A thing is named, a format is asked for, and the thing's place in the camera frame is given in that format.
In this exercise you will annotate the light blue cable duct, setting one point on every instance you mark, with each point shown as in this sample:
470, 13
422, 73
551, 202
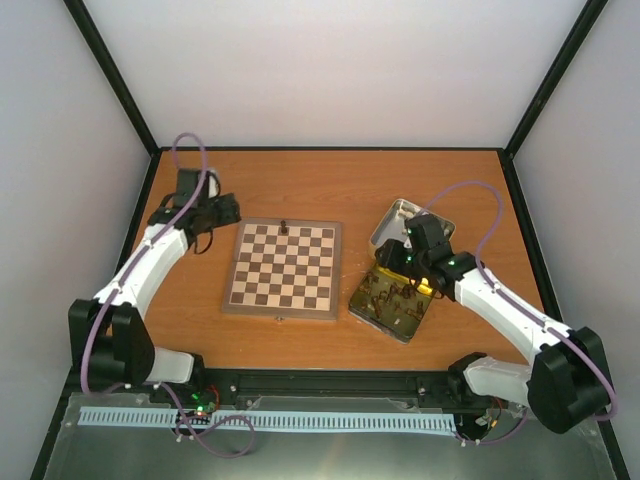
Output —
281, 421

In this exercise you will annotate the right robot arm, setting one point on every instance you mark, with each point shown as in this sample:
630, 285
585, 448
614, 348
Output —
566, 378

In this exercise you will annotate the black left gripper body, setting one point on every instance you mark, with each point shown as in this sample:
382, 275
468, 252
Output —
231, 215

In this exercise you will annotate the wooden folding chess board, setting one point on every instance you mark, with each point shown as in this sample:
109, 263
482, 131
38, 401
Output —
285, 276

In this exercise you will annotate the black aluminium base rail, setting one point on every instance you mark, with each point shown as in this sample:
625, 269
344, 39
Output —
425, 389

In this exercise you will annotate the pile of white chess pieces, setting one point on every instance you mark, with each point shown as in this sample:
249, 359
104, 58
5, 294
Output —
402, 215

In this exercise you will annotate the gold tin tray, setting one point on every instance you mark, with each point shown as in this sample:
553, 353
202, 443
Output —
403, 330

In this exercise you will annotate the pile of dark chess pieces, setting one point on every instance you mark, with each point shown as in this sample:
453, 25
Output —
381, 296

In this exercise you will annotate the black frame post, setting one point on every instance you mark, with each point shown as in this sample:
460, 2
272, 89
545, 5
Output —
571, 45
98, 48

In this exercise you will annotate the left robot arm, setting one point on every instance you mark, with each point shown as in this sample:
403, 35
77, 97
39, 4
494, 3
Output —
109, 339

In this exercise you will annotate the small green circuit board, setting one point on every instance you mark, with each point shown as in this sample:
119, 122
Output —
201, 406

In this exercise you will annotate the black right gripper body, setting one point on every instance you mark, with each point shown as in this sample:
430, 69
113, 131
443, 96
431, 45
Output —
396, 263

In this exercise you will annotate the black frame post right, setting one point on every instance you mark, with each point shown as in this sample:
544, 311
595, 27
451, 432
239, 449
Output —
571, 45

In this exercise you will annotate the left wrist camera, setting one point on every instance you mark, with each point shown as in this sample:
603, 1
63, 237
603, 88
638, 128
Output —
212, 184

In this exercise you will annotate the black frame post left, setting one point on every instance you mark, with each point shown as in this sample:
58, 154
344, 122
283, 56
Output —
98, 48

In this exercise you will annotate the silver tin tray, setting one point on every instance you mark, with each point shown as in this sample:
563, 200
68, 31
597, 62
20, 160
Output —
387, 228

